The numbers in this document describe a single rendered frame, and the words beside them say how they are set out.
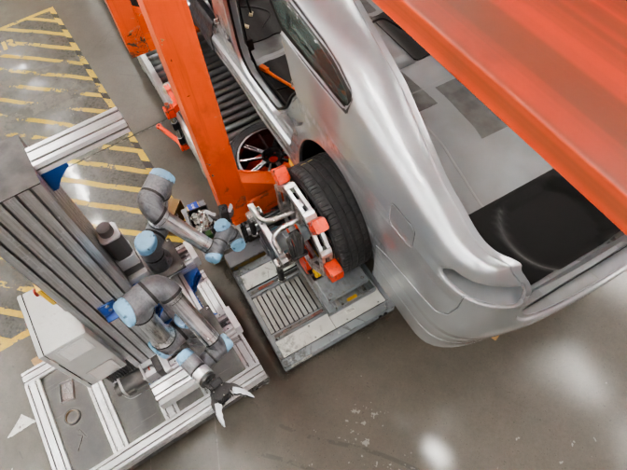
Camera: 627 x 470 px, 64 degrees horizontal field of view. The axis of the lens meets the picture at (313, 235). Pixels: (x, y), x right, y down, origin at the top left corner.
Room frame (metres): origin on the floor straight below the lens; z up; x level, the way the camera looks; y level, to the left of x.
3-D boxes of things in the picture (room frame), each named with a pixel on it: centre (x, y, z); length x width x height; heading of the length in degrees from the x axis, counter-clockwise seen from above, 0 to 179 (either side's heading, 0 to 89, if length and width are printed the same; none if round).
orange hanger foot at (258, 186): (2.00, 0.17, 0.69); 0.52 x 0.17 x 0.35; 114
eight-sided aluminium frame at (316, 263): (1.49, 0.05, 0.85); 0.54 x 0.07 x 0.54; 24
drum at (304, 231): (1.46, 0.12, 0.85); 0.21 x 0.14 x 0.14; 114
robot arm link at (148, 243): (1.41, 0.86, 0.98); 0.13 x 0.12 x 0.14; 158
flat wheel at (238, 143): (2.36, 0.22, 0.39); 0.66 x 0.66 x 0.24
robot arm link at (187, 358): (0.68, 0.56, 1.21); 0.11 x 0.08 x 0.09; 42
